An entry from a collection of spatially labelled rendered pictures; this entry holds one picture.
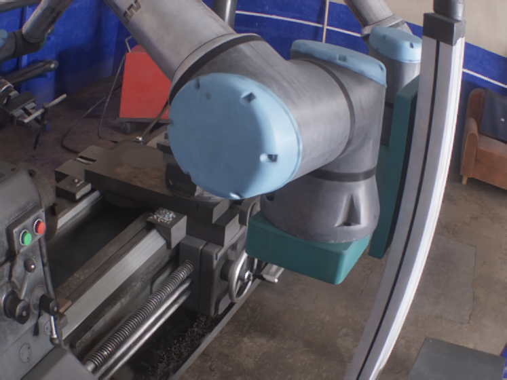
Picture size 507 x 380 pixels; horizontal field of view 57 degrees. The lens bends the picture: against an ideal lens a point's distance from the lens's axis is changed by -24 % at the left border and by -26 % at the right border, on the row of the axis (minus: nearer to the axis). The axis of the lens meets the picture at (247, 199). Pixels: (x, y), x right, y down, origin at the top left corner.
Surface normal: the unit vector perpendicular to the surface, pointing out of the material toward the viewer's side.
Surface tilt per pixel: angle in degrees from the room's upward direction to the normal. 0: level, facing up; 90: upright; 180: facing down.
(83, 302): 36
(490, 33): 90
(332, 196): 70
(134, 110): 90
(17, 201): 45
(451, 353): 0
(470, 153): 90
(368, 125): 93
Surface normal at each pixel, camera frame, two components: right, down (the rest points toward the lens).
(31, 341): 0.92, 0.26
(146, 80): -0.05, 0.45
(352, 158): 0.26, 0.47
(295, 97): 0.64, -0.33
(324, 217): -0.08, 0.11
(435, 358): 0.10, -0.88
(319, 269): -0.47, 0.36
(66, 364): 0.57, -0.61
